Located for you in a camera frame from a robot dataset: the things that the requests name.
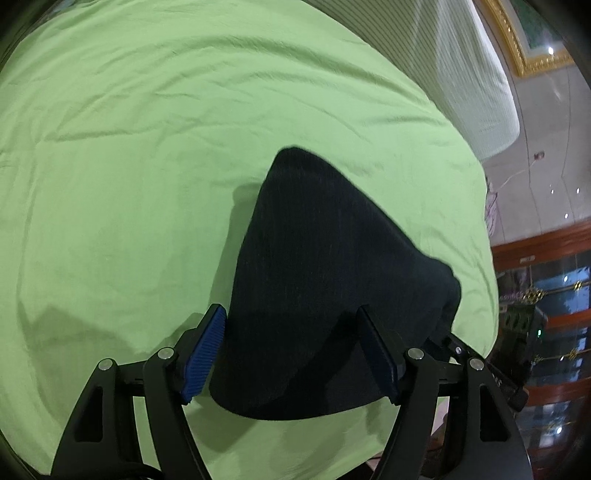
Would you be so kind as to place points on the gold framed flower painting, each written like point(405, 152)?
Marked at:
point(521, 55)

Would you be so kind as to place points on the green bed sheet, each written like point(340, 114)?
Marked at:
point(115, 161)

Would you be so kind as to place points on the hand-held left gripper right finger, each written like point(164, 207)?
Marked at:
point(376, 350)

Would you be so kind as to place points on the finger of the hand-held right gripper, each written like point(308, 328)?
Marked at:
point(455, 348)

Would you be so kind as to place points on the plaid cloth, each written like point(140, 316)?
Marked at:
point(491, 207)

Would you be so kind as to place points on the wooden glass cabinet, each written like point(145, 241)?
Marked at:
point(568, 240)

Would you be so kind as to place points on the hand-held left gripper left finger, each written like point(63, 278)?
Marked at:
point(203, 355)

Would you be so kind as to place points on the black pants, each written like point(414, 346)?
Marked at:
point(314, 258)

